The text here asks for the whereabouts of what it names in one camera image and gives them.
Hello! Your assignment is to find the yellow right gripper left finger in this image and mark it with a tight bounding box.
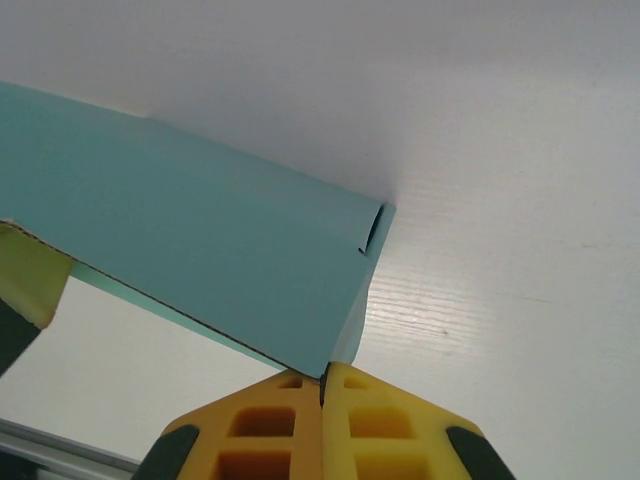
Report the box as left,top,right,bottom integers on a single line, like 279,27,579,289
133,370,324,480

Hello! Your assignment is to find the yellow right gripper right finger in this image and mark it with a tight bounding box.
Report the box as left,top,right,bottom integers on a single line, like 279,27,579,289
322,362,516,480

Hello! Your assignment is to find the teal corrugated cardboard box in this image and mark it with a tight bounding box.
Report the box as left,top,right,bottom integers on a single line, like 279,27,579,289
0,80,399,380

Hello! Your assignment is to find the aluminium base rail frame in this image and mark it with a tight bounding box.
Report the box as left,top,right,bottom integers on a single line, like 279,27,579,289
0,417,145,480

